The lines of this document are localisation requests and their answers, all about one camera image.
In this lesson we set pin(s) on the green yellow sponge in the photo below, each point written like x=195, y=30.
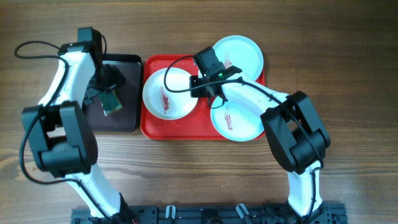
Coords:
x=110, y=102

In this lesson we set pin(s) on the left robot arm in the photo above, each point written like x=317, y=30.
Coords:
x=58, y=144

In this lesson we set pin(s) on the light blue plate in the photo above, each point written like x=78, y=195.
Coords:
x=241, y=52
x=234, y=122

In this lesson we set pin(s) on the red plastic tray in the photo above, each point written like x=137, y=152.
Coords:
x=196, y=125

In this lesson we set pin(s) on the black rectangular tray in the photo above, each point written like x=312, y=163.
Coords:
x=129, y=94

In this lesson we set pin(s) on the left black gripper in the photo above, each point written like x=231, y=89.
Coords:
x=117, y=79

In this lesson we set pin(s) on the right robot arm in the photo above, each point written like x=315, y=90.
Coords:
x=295, y=133

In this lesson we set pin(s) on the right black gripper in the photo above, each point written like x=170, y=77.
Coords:
x=196, y=93

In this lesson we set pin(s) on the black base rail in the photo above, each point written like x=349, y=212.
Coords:
x=267, y=213

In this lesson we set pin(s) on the white round plate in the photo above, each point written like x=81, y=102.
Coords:
x=164, y=104

